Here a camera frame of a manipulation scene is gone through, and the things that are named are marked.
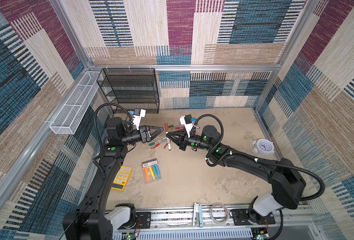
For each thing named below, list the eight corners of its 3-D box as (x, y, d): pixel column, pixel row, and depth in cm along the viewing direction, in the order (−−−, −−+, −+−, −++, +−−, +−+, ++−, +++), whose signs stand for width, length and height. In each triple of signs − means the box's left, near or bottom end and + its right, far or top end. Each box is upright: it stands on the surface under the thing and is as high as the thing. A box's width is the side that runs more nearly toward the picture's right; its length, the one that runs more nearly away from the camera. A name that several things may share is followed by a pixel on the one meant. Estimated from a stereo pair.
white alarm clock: (253, 156, 97) (255, 153, 95) (248, 141, 104) (250, 138, 102) (275, 156, 97) (277, 153, 95) (268, 141, 104) (271, 138, 102)
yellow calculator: (111, 188, 85) (110, 187, 84) (121, 166, 94) (120, 165, 92) (123, 191, 84) (122, 190, 83) (132, 168, 93) (131, 166, 91)
